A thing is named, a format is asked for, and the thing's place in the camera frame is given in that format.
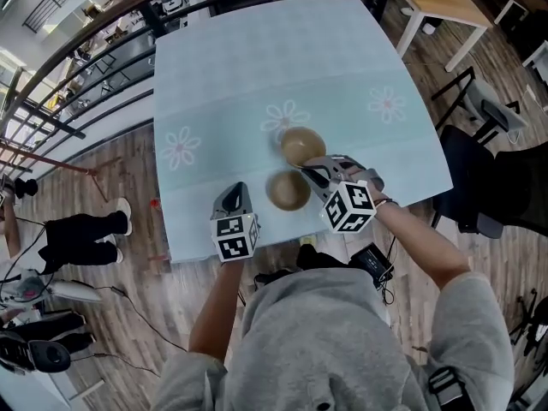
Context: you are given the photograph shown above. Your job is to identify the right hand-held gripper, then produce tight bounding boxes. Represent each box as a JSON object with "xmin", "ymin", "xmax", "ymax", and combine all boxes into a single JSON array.
[{"xmin": 301, "ymin": 155, "xmax": 378, "ymax": 234}]

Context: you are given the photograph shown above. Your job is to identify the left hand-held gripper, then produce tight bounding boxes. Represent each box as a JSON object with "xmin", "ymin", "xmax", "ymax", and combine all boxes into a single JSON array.
[{"xmin": 209, "ymin": 182, "xmax": 262, "ymax": 264}]

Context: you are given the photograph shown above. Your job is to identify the person's right forearm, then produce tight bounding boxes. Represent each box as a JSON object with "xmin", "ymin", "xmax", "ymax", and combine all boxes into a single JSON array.
[{"xmin": 372, "ymin": 199, "xmax": 472, "ymax": 293}]

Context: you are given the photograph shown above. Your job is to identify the person's left forearm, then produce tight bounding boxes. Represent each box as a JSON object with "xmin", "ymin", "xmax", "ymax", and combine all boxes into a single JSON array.
[{"xmin": 188, "ymin": 258, "xmax": 247, "ymax": 366}]

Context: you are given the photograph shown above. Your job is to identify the person's right hand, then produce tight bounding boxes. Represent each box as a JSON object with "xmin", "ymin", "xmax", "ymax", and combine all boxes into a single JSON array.
[{"xmin": 346, "ymin": 165, "xmax": 390, "ymax": 207}]

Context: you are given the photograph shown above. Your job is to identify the person's black trousers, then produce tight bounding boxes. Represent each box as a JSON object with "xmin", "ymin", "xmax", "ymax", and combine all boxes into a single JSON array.
[{"xmin": 254, "ymin": 244, "xmax": 352, "ymax": 289}]

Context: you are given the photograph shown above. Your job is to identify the black control box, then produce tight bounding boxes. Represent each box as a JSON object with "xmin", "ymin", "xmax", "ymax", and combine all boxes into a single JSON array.
[{"xmin": 348, "ymin": 241, "xmax": 395, "ymax": 291}]

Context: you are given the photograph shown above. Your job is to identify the light blue floral tablecloth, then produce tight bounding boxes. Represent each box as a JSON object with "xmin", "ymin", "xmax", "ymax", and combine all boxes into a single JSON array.
[{"xmin": 152, "ymin": 0, "xmax": 455, "ymax": 265}]

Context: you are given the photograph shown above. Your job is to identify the black office chair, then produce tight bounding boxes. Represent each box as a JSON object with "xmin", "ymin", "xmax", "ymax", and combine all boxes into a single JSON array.
[{"xmin": 432, "ymin": 124, "xmax": 548, "ymax": 241}]

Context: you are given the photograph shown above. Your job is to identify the person's grey shirt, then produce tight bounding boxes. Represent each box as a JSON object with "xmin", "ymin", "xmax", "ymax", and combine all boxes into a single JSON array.
[{"xmin": 149, "ymin": 267, "xmax": 517, "ymax": 411}]

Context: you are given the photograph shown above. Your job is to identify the grey chair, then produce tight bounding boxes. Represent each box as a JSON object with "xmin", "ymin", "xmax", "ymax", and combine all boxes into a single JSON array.
[{"xmin": 430, "ymin": 66, "xmax": 530, "ymax": 145}]

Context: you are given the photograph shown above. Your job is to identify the brown wooden coat stand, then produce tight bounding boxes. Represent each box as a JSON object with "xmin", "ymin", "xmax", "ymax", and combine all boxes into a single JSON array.
[{"xmin": 0, "ymin": 139, "xmax": 123, "ymax": 207}]

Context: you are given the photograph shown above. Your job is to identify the black railing with wooden handrail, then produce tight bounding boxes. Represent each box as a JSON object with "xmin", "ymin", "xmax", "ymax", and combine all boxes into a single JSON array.
[{"xmin": 0, "ymin": 0, "xmax": 395, "ymax": 175}]

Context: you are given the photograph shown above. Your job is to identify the black cloth bundle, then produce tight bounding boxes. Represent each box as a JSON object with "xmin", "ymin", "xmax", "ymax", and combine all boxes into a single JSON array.
[{"xmin": 15, "ymin": 177, "xmax": 39, "ymax": 199}]

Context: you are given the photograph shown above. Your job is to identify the grey black gripper device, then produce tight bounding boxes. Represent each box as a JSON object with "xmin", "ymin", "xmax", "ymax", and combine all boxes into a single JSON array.
[{"xmin": 0, "ymin": 331, "xmax": 72, "ymax": 374}]

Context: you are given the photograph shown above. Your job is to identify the white side table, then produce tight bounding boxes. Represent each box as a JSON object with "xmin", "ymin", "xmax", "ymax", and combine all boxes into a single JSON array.
[{"xmin": 521, "ymin": 40, "xmax": 548, "ymax": 80}]

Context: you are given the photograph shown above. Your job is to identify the black chair base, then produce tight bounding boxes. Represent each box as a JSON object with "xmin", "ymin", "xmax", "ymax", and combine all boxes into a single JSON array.
[{"xmin": 511, "ymin": 288, "xmax": 548, "ymax": 359}]

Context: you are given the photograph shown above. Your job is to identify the black metal railing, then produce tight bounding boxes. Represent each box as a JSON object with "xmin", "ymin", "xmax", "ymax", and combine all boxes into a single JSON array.
[{"xmin": 23, "ymin": 0, "xmax": 102, "ymax": 32}]

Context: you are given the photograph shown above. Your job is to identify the black floor cable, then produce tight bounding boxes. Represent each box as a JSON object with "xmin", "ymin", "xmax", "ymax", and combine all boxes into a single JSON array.
[{"xmin": 92, "ymin": 284, "xmax": 189, "ymax": 354}]

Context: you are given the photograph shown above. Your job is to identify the black grey shoulder strap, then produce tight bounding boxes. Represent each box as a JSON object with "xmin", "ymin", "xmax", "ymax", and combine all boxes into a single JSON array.
[{"xmin": 427, "ymin": 366, "xmax": 466, "ymax": 406}]

